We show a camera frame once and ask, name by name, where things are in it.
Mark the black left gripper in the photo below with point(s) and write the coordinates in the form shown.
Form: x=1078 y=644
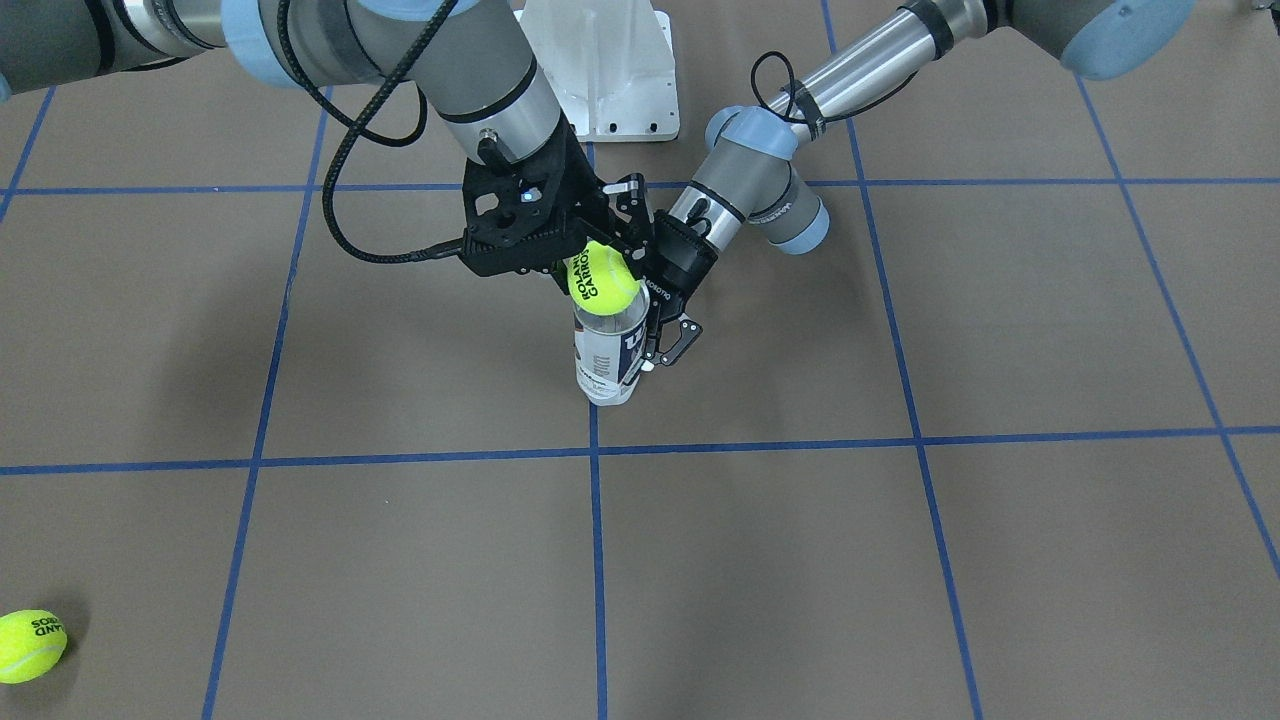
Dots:
x=684 y=259

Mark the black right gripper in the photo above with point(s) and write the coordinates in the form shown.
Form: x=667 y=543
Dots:
x=578 y=193

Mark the tennis ball from desk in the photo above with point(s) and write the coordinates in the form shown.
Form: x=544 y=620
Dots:
x=599 y=280

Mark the white tennis ball can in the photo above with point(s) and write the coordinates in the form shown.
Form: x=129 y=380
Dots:
x=609 y=351

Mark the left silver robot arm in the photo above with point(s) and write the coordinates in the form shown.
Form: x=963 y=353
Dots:
x=748 y=177

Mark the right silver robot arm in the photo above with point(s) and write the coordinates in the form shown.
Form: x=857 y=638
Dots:
x=469 y=61

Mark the brown paper table cover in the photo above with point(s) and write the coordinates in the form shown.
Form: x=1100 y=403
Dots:
x=1004 y=446

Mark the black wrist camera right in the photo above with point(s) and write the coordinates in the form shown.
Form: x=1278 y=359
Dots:
x=507 y=218

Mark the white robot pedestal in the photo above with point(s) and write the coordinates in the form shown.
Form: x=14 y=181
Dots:
x=612 y=65

